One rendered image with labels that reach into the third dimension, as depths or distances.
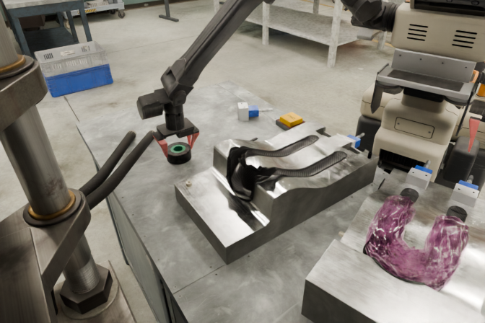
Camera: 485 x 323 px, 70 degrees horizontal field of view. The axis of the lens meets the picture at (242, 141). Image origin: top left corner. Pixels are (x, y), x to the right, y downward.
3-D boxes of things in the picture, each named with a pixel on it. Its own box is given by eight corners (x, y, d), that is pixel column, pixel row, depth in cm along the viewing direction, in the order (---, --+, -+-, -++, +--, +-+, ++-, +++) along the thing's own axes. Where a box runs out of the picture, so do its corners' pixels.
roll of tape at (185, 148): (172, 167, 108) (171, 158, 106) (162, 156, 114) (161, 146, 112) (195, 158, 112) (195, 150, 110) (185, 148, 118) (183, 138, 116)
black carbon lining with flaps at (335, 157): (311, 138, 108) (314, 111, 103) (351, 163, 97) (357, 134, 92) (214, 179, 92) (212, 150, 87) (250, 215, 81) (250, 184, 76)
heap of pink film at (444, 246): (392, 193, 88) (399, 169, 84) (472, 226, 78) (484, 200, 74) (348, 261, 71) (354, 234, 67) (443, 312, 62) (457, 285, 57)
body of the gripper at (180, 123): (156, 130, 107) (153, 109, 103) (186, 122, 112) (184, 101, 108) (164, 140, 103) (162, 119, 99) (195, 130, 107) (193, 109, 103)
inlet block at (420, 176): (417, 166, 102) (421, 151, 99) (435, 172, 100) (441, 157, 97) (403, 189, 94) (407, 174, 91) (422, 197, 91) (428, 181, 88)
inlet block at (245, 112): (271, 112, 137) (271, 100, 135) (273, 119, 133) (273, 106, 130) (237, 114, 136) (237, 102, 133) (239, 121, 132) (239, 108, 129)
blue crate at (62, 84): (103, 71, 395) (98, 52, 383) (114, 83, 366) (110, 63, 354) (45, 84, 366) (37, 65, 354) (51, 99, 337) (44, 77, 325)
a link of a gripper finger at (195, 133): (172, 148, 114) (169, 123, 109) (192, 141, 117) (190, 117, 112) (181, 158, 109) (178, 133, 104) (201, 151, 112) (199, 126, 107)
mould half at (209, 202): (310, 142, 119) (314, 107, 112) (373, 182, 101) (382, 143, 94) (176, 200, 96) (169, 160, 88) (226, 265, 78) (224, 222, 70)
